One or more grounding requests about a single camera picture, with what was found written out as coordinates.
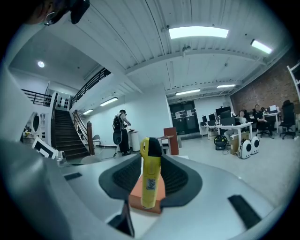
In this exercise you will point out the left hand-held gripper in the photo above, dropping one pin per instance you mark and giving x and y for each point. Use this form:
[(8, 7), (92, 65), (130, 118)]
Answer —
[(44, 148)]

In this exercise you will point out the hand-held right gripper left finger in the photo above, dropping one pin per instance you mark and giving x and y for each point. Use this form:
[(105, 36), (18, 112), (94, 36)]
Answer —
[(93, 187)]

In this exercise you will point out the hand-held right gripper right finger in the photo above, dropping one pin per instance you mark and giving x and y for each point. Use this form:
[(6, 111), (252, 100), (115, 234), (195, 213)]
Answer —
[(211, 199)]

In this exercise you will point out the orange block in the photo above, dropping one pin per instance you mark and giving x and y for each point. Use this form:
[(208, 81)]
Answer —
[(136, 199)]

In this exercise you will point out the yellow bottle with black cap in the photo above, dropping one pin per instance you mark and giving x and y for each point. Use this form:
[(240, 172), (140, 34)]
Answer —
[(150, 168)]

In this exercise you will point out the white metal frame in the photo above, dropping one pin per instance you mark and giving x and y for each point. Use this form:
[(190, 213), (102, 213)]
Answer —
[(295, 77)]

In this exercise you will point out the dark staircase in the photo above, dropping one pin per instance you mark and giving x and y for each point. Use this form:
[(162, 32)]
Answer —
[(68, 136)]

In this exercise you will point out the white cabinet with round opening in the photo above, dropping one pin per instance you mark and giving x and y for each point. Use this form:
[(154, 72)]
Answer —
[(36, 123)]

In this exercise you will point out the grey folding chair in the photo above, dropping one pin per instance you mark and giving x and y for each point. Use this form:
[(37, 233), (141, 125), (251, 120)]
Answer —
[(96, 140)]

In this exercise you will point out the long ceiling light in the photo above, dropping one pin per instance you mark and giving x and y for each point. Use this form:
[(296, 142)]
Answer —
[(198, 32), (226, 86), (261, 46), (109, 101), (187, 92), (87, 111)]

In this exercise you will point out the white round-eyed devices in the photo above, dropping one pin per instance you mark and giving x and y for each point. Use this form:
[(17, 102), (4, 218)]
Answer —
[(245, 148)]

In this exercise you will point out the white pet carrier backpack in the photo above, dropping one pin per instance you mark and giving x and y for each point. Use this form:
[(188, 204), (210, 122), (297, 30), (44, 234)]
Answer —
[(255, 145)]

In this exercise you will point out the brown wooden lectern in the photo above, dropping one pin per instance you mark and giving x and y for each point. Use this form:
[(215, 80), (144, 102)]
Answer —
[(172, 140)]

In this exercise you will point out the grey side stand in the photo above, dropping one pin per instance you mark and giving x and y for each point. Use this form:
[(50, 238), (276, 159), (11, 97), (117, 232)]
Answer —
[(164, 140)]

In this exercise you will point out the long white office desk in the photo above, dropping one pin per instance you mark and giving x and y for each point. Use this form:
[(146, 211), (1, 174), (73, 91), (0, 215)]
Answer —
[(234, 126)]

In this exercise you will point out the black mezzanine railing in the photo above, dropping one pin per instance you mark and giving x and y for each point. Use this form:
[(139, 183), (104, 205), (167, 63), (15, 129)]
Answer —
[(89, 85)]

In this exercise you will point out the row of black monitors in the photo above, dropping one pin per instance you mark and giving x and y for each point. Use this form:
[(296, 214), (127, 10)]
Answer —
[(225, 119)]

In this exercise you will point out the round ceiling light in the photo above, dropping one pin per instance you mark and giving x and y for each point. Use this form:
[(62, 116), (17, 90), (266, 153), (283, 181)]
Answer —
[(41, 64)]

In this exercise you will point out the black double door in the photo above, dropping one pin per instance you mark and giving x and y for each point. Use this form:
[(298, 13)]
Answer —
[(185, 117)]

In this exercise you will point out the small white desk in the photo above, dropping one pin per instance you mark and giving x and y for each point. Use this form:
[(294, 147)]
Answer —
[(273, 115)]

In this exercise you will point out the black office chair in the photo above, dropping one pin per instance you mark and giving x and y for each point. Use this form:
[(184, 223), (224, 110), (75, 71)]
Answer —
[(288, 114)]

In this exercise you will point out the person's head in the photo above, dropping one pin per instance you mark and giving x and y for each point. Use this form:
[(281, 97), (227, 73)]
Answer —
[(42, 11)]

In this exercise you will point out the wooden stair post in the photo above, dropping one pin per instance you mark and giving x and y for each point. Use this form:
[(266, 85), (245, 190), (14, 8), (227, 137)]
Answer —
[(90, 138)]

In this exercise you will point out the white cylindrical pedestal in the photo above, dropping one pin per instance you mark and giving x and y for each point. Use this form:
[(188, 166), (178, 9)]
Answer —
[(133, 140)]

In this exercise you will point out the large black wall screen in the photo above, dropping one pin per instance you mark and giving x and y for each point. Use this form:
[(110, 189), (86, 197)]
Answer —
[(223, 110)]

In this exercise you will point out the black head-worn camera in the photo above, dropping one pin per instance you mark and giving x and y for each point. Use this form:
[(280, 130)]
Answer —
[(79, 10)]

